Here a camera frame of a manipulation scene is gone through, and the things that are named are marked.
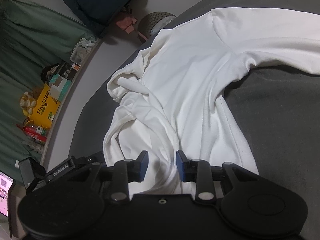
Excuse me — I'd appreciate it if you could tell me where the white long sleeve shirt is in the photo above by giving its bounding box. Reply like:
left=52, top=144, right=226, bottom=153
left=103, top=8, right=319, bottom=195

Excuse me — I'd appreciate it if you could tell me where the phone screen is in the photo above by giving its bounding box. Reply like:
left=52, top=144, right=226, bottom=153
left=0, top=171, right=15, bottom=217

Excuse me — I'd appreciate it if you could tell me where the red snack packet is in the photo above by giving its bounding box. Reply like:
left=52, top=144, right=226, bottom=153
left=16, top=124, right=49, bottom=144

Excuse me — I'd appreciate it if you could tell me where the yellow cardboard box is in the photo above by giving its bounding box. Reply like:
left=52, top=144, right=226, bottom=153
left=29, top=84, right=60, bottom=129

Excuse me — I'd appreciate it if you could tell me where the stuffed toy animal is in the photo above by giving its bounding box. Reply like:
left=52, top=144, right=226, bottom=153
left=19, top=92, right=37, bottom=117

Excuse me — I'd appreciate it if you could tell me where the white and teal box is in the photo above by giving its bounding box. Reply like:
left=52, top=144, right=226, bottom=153
left=49, top=74, right=72, bottom=102

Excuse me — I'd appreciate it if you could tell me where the black cap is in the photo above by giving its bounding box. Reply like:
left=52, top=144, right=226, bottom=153
left=40, top=64, right=60, bottom=85

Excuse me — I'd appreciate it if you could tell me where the clear plastic storage box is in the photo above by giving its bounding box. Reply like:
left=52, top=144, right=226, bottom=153
left=70, top=38, right=96, bottom=66

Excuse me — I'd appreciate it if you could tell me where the green curtain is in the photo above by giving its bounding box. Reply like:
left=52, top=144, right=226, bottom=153
left=0, top=0, right=96, bottom=181

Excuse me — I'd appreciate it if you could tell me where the pink hanging cloth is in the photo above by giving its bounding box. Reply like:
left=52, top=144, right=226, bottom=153
left=116, top=14, right=137, bottom=34

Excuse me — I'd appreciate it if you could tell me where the white plastic bag in basket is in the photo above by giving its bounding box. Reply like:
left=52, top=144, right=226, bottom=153
left=151, top=16, right=176, bottom=35

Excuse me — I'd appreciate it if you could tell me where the woven grey basket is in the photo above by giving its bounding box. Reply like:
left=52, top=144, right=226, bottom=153
left=137, top=11, right=176, bottom=43

